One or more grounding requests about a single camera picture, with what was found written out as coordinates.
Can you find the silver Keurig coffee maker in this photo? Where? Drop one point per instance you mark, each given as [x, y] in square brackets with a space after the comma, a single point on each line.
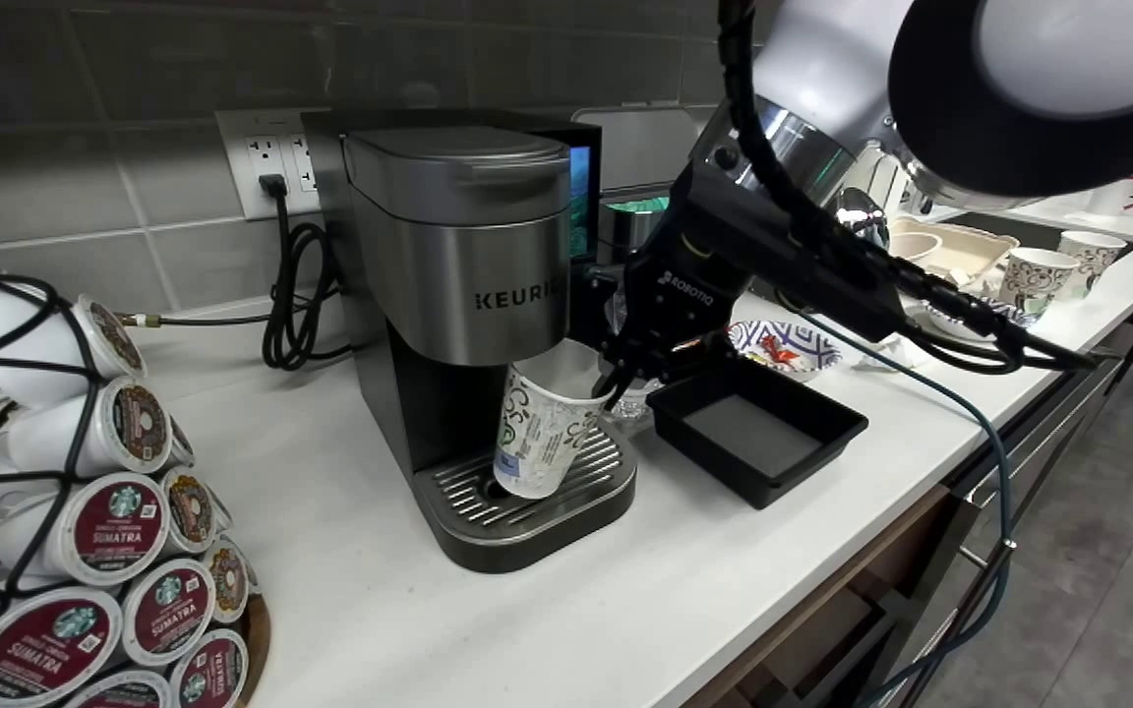
[488, 261]

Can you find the brown lid coffee pod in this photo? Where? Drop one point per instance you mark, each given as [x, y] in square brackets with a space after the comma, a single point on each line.
[231, 581]
[190, 508]
[106, 339]
[134, 426]

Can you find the silver box green top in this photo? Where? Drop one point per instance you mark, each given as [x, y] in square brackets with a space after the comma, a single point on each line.
[631, 211]

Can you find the Starbucks red lid coffee pod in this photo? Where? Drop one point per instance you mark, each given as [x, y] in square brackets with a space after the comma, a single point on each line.
[39, 651]
[120, 691]
[117, 527]
[169, 611]
[211, 670]

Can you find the dark brown base cabinet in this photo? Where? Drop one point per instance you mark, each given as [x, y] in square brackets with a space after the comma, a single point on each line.
[829, 630]

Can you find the patterned paper cup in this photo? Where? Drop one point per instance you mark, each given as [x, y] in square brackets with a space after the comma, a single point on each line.
[540, 434]
[1037, 280]
[1095, 255]

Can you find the stainless steel sink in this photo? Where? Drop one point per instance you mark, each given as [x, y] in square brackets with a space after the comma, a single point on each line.
[1000, 226]

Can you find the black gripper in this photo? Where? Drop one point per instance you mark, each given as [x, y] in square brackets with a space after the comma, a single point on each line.
[686, 295]

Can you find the gray box appliance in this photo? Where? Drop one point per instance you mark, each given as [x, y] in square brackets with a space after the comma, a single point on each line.
[646, 143]

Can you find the black plastic tray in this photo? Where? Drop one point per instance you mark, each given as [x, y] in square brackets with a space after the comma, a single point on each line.
[755, 434]

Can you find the red blue patterned bowl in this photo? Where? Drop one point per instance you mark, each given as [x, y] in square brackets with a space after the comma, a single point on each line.
[784, 348]

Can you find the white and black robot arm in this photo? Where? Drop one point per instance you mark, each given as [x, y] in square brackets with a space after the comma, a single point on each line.
[856, 51]

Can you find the white bowl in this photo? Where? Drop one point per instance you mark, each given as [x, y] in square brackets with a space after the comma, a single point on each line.
[916, 244]

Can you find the white wall outlet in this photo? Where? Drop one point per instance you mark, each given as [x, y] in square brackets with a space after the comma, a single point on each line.
[254, 151]

